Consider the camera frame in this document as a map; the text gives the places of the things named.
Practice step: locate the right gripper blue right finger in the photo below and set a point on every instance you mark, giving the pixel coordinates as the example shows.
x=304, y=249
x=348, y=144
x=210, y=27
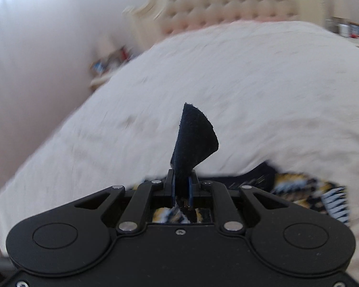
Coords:
x=194, y=187

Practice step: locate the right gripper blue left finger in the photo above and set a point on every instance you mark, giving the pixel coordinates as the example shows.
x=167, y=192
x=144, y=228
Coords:
x=170, y=188

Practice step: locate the navy yellow white knit sweater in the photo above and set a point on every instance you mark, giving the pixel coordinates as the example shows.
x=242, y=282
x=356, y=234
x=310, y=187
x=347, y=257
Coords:
x=197, y=140

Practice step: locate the cream white bedspread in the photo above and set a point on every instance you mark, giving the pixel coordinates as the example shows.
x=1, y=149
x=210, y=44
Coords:
x=283, y=92

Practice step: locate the left bedside table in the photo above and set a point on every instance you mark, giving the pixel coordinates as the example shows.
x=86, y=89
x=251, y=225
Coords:
x=110, y=58

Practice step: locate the bedside table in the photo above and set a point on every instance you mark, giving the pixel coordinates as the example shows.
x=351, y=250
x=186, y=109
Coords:
x=110, y=58
x=344, y=28

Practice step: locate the tufted cream headboard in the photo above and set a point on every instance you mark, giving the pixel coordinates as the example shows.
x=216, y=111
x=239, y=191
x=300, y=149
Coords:
x=159, y=19

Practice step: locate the right bedside table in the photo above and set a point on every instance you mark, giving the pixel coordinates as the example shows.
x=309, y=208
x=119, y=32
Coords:
x=344, y=28

